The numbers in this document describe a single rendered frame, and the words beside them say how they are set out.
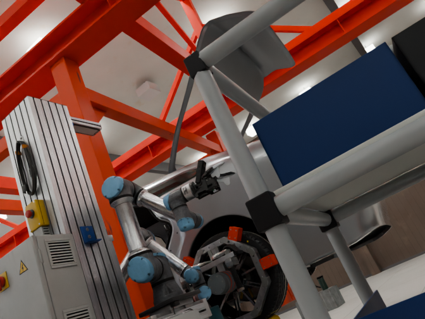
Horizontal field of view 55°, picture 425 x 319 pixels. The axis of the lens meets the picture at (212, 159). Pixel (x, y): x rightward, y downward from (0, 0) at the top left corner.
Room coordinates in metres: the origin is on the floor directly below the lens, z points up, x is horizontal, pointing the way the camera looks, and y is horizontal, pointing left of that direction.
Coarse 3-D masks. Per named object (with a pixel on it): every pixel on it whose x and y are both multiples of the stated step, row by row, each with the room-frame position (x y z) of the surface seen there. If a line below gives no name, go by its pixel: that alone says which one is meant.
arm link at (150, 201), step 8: (136, 184) 1.97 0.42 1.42; (136, 192) 1.95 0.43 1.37; (144, 192) 1.97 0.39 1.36; (136, 200) 1.96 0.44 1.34; (144, 200) 1.95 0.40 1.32; (152, 200) 1.95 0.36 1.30; (160, 200) 1.95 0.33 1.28; (152, 208) 1.96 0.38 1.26; (160, 208) 1.94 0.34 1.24; (168, 216) 1.95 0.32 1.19; (200, 216) 1.96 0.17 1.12; (200, 224) 1.96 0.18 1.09
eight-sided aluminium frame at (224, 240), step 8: (224, 240) 2.73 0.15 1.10; (208, 248) 2.78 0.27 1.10; (240, 248) 2.70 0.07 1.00; (248, 248) 2.68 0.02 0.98; (256, 248) 2.72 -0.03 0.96; (200, 256) 2.80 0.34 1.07; (256, 256) 2.67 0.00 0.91; (256, 264) 2.68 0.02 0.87; (264, 272) 2.68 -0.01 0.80; (264, 280) 2.68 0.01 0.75; (264, 288) 2.69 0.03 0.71; (264, 296) 2.71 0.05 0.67; (256, 304) 2.72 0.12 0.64; (256, 312) 2.72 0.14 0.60
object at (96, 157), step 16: (64, 64) 2.65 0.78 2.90; (64, 80) 2.67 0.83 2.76; (80, 80) 2.75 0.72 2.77; (64, 96) 2.68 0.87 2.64; (80, 96) 2.69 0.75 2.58; (80, 112) 2.65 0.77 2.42; (80, 144) 2.68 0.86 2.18; (96, 144) 2.69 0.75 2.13; (96, 160) 2.65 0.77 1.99; (96, 176) 2.66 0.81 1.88; (96, 192) 2.68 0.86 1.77; (112, 208) 2.65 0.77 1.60; (112, 224) 2.66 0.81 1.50; (128, 288) 2.67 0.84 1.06; (144, 288) 2.69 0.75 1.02; (144, 304) 2.65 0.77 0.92
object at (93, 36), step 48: (96, 0) 2.49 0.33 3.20; (144, 0) 2.45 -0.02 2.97; (384, 0) 4.14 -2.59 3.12; (48, 48) 2.75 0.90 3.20; (96, 48) 2.72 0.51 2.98; (192, 48) 4.46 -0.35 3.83; (288, 48) 4.77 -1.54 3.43; (336, 48) 4.47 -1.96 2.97; (0, 96) 3.01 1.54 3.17; (144, 144) 5.67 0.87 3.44; (0, 192) 4.80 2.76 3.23; (0, 240) 6.90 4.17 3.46
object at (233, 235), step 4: (232, 228) 2.70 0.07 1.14; (236, 228) 2.69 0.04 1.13; (240, 228) 2.72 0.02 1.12; (228, 232) 2.71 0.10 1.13; (232, 232) 2.70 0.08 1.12; (236, 232) 2.69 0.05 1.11; (240, 232) 2.73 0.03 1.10; (228, 236) 2.72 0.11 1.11; (232, 236) 2.71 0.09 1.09; (236, 236) 2.70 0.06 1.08; (240, 236) 2.74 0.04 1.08; (232, 240) 2.71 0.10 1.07; (236, 240) 2.70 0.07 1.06; (240, 240) 2.76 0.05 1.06
